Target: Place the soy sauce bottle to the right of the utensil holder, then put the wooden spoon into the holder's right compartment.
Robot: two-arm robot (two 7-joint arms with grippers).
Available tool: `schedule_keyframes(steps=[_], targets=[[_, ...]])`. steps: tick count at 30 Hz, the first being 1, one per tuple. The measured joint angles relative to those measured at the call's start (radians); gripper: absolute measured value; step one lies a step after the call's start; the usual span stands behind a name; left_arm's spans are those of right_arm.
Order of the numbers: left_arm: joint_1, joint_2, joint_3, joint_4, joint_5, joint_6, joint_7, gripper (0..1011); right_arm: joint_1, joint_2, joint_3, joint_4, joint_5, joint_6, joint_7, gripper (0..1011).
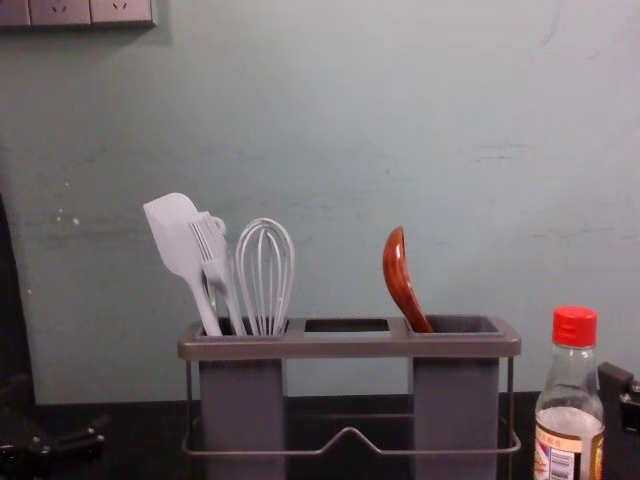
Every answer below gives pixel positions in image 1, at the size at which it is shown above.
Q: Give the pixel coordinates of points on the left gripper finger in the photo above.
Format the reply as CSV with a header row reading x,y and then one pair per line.
x,y
70,436

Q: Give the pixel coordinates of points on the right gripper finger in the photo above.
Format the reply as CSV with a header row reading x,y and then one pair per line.
x,y
617,382

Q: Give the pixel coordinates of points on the clear bottle with red cap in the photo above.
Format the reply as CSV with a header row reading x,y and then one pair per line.
x,y
567,400

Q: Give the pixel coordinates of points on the black table cloth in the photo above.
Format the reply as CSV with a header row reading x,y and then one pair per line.
x,y
125,440

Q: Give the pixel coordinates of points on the grey plastic utensil cup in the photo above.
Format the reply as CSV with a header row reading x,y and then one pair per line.
x,y
242,400
455,400

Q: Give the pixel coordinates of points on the grey silicone basting brush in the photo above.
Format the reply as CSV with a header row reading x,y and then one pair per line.
x,y
212,270

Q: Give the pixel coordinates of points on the grey silicone spatula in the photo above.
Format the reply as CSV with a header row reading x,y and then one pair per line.
x,y
172,235

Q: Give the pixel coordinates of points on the red-brown wooden spoon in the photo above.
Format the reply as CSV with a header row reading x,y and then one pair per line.
x,y
400,270

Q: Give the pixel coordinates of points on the brown-grey metal utensil rack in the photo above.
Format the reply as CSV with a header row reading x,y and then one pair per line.
x,y
350,344

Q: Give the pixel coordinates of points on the pale green wall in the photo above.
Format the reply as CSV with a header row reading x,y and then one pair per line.
x,y
350,150

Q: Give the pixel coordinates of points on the grey wall socket plate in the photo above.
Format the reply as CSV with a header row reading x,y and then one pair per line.
x,y
12,10
122,9
60,10

